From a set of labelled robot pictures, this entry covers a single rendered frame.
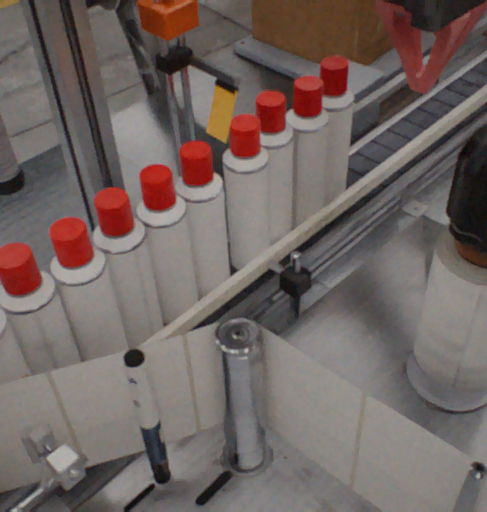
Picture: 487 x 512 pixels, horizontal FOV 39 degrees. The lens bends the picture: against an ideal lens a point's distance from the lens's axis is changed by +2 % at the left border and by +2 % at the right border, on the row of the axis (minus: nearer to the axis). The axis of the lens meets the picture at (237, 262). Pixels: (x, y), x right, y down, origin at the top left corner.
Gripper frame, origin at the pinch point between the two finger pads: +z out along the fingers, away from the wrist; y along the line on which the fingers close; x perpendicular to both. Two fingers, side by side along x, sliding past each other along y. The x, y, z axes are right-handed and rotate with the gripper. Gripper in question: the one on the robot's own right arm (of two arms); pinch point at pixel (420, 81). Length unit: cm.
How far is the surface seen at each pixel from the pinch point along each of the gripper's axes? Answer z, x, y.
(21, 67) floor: 111, 247, 79
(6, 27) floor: 109, 286, 95
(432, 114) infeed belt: 31, 22, 41
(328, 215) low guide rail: 28.0, 16.1, 9.2
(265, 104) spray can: 10.3, 19.9, 2.6
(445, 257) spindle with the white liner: 13.4, -6.1, -2.6
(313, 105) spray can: 12.4, 17.9, 8.1
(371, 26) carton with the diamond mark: 26, 41, 51
